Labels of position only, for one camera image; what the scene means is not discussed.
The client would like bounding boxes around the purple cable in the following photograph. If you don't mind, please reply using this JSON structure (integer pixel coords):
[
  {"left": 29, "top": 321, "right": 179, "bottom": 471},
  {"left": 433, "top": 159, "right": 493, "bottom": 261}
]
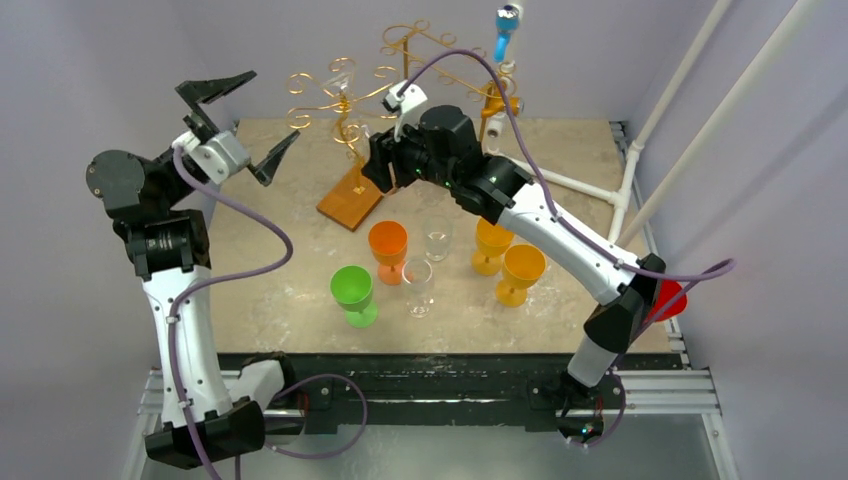
[
  {"left": 397, "top": 47, "right": 738, "bottom": 450},
  {"left": 166, "top": 146, "right": 369, "bottom": 480}
]

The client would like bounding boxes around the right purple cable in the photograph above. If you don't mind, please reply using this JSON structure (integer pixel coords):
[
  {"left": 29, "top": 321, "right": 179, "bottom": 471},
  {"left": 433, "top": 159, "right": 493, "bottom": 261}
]
[{"left": 397, "top": 47, "right": 738, "bottom": 450}]

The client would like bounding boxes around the yellow goblet front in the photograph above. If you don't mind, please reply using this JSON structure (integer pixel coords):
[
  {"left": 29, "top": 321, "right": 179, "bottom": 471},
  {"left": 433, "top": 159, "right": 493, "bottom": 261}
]
[{"left": 495, "top": 244, "right": 547, "bottom": 308}]

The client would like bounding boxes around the clear glass front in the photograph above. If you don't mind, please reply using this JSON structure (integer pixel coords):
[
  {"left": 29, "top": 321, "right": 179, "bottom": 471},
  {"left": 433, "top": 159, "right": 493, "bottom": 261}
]
[{"left": 401, "top": 257, "right": 434, "bottom": 318}]

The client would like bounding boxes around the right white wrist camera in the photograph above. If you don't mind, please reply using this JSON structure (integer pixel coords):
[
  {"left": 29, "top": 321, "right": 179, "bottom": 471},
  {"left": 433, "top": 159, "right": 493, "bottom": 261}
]
[{"left": 382, "top": 80, "right": 428, "bottom": 143}]

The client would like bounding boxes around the gold scroll glass rack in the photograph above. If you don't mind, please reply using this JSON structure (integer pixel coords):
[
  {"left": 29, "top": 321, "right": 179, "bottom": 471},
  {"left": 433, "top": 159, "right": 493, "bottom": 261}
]
[{"left": 285, "top": 57, "right": 401, "bottom": 232}]

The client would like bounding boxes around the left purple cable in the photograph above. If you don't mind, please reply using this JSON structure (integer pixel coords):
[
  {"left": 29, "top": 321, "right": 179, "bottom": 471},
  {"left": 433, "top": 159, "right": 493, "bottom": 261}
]
[{"left": 166, "top": 146, "right": 369, "bottom": 480}]

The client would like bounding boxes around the red plastic goblet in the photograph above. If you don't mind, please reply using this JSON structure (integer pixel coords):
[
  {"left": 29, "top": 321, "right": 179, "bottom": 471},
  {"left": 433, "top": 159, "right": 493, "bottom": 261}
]
[{"left": 645, "top": 280, "right": 688, "bottom": 324}]

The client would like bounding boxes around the yellow goblet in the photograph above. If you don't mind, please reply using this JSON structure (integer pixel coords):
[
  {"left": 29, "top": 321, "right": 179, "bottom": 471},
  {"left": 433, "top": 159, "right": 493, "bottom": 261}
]
[
  {"left": 471, "top": 218, "right": 514, "bottom": 276},
  {"left": 495, "top": 244, "right": 547, "bottom": 308}
]

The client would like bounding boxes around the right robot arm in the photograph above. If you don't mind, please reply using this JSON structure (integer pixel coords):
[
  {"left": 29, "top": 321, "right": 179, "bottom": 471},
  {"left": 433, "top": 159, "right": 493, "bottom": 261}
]
[{"left": 362, "top": 105, "right": 666, "bottom": 407}]

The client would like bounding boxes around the gold rectangular wire rack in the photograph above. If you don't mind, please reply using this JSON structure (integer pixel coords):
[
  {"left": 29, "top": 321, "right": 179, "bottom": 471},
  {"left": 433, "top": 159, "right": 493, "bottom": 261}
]
[{"left": 380, "top": 19, "right": 519, "bottom": 140}]

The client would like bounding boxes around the white pvc pipe frame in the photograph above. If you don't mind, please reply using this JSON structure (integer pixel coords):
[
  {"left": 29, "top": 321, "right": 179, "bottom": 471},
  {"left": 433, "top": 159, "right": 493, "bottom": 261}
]
[{"left": 486, "top": 0, "right": 826, "bottom": 266}]

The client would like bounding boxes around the clear glass rear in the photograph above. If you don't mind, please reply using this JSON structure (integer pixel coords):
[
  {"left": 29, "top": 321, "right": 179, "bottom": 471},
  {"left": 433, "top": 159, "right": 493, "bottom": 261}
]
[{"left": 423, "top": 216, "right": 453, "bottom": 262}]

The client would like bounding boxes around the green plastic goblet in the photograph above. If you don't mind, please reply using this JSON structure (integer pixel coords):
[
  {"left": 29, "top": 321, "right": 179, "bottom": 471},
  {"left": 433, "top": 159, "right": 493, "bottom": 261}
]
[{"left": 330, "top": 265, "right": 379, "bottom": 328}]

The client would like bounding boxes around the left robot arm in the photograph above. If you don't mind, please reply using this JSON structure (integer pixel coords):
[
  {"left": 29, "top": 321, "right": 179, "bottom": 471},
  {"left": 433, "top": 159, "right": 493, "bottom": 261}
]
[{"left": 85, "top": 71, "right": 298, "bottom": 470}]

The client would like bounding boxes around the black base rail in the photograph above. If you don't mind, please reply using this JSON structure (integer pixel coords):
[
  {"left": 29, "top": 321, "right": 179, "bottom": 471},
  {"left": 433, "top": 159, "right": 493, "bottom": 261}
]
[{"left": 137, "top": 352, "right": 722, "bottom": 435}]

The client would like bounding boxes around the orange plastic goblet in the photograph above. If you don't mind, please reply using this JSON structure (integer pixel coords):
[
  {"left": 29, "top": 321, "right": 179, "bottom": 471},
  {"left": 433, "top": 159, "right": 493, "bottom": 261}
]
[{"left": 368, "top": 220, "right": 408, "bottom": 286}]

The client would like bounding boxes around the orange pipe fitting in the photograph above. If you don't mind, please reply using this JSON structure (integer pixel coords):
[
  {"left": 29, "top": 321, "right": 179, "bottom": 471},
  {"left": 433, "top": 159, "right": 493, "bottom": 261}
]
[{"left": 481, "top": 75, "right": 524, "bottom": 120}]

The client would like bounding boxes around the tall clear flute glass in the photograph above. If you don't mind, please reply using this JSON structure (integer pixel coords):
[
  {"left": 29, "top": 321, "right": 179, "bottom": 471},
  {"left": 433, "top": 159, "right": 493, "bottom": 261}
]
[{"left": 321, "top": 70, "right": 355, "bottom": 100}]

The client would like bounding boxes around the yellow goblet rear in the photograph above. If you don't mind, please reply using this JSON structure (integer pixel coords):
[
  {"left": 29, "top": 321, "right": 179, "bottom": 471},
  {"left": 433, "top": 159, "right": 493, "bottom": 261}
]
[{"left": 471, "top": 218, "right": 514, "bottom": 276}]

